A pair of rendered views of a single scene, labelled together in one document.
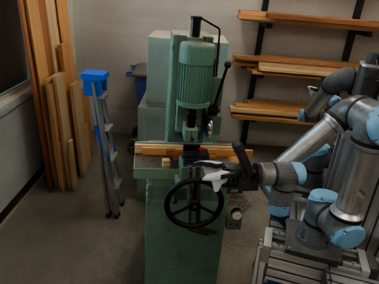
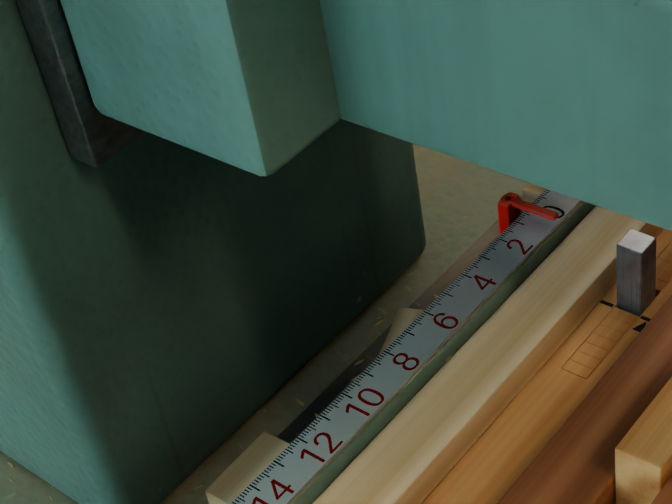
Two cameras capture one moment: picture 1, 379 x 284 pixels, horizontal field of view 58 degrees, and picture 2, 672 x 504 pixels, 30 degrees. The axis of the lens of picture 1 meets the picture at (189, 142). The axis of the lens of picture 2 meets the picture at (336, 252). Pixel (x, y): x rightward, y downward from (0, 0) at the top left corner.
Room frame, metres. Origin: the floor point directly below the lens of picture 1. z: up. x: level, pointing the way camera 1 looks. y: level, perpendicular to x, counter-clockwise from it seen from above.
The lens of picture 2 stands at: (1.52, 0.24, 1.22)
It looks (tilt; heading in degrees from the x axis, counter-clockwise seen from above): 39 degrees down; 325
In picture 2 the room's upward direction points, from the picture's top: 11 degrees counter-clockwise
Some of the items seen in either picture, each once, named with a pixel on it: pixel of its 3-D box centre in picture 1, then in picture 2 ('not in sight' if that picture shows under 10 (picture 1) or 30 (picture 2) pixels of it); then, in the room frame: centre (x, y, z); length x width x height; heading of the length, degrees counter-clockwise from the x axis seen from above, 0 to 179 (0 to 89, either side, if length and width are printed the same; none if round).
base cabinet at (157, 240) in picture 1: (179, 221); not in sight; (1.82, 0.02, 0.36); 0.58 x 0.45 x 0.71; 8
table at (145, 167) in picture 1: (190, 169); not in sight; (1.60, -0.02, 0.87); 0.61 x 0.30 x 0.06; 98
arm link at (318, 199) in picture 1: (322, 207); not in sight; (1.17, -0.56, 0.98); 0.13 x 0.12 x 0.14; 12
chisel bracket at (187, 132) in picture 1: (189, 132); (584, 38); (1.72, 0.00, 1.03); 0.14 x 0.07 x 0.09; 8
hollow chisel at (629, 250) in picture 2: not in sight; (636, 301); (1.70, 0.00, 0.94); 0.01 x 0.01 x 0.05; 8
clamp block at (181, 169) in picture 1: (193, 169); not in sight; (1.51, -0.03, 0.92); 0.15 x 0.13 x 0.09; 98
